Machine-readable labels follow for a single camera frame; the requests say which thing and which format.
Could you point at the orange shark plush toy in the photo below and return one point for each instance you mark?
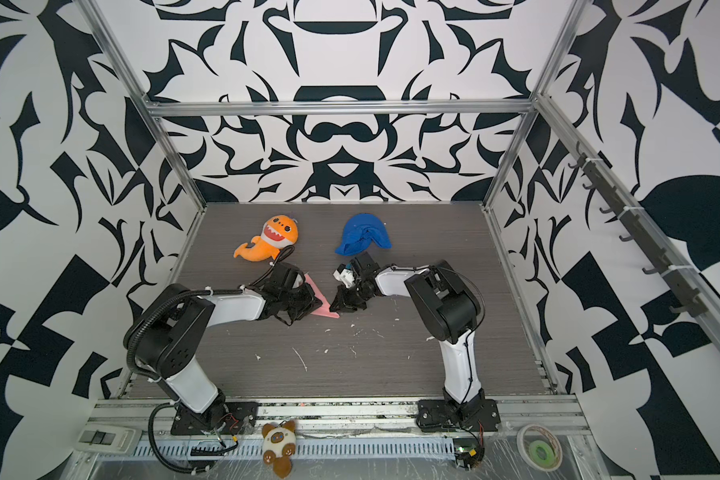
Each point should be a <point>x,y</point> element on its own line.
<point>278,232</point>

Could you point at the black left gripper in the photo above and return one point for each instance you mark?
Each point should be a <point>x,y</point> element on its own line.
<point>312,303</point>

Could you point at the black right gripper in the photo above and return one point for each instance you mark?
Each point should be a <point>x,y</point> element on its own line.
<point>344,297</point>

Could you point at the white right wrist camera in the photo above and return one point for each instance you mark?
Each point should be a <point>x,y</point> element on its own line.
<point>345,275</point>

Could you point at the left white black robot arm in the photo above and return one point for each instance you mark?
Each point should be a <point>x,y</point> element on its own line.
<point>162,344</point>

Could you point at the small electronics board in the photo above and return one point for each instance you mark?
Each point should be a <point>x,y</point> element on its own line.
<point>468,453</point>

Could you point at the blue cloth cap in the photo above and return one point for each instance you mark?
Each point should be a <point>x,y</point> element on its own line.
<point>360,232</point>

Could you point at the pink paper sheet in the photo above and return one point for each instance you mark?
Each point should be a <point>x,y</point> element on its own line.
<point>323,310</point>

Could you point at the brown white plush toy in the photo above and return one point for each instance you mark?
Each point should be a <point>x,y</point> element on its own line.
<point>279,445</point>

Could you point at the white switch box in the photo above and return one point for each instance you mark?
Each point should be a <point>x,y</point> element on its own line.
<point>108,439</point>

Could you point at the black hook rail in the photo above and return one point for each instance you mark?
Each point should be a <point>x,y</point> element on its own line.
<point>644,233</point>

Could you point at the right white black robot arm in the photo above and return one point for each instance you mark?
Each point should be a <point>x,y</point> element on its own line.
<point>451,311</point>

